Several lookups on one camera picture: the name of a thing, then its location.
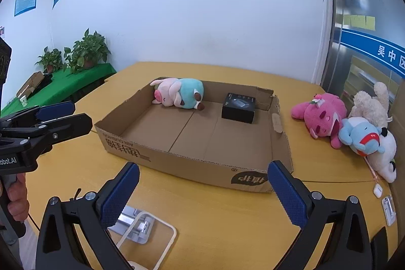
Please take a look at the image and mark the grey folding phone stand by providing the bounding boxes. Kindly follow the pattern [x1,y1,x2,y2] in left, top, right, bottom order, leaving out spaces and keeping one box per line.
[108,205,156,245]

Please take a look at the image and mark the clear phone case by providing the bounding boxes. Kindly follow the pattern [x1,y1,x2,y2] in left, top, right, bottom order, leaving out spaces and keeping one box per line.
[110,206,177,269]

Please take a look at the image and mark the pig plush teal shirt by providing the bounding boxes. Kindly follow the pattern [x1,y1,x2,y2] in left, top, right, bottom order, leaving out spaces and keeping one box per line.
[150,78,205,111]

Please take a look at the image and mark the person left hand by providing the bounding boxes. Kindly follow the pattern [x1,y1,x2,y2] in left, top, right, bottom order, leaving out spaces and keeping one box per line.
[7,173,30,222]

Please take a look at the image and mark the green covered table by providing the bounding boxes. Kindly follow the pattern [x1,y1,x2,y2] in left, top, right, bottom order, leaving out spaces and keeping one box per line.
[1,63,116,116]

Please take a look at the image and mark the cardboard box on green table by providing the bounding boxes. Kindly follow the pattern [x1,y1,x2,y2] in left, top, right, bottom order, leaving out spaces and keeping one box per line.
[16,71,44,99]

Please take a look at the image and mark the small potted plant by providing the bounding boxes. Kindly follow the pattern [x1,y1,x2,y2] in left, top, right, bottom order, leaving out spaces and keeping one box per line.
[35,47,63,73]

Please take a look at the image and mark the large potted plant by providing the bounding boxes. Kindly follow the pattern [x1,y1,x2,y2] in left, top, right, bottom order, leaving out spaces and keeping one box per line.
[63,29,111,73]

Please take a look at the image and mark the white earbuds case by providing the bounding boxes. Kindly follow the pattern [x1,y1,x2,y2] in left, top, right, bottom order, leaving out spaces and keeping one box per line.
[373,183,383,199]

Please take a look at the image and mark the pink transparent pen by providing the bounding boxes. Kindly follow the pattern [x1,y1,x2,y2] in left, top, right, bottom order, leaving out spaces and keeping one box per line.
[364,156,380,183]

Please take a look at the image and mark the brown cardboard box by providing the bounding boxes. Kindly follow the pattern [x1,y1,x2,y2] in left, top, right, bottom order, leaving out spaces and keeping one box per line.
[95,81,293,193]

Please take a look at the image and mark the pink bear plush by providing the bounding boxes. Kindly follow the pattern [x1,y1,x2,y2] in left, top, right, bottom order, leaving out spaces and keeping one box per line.
[290,93,347,149]

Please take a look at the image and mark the blue red plush toy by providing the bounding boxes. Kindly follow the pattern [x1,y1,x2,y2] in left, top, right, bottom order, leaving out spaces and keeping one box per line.
[338,116,385,157]

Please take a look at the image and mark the white panda plush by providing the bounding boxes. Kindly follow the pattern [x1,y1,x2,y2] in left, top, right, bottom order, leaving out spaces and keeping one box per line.
[367,128,397,183]

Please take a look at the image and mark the black small box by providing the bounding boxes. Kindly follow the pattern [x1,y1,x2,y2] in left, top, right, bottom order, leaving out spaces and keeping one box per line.
[221,93,255,124]

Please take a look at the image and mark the beige bunny plush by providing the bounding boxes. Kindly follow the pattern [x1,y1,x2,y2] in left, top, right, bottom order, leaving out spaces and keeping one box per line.
[349,81,393,128]

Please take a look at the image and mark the yellow sticky notes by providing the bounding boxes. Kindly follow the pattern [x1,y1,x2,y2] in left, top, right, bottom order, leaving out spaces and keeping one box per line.
[343,14,375,31]

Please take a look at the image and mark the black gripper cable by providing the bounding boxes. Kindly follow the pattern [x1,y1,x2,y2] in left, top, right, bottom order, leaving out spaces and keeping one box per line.
[26,214,42,232]

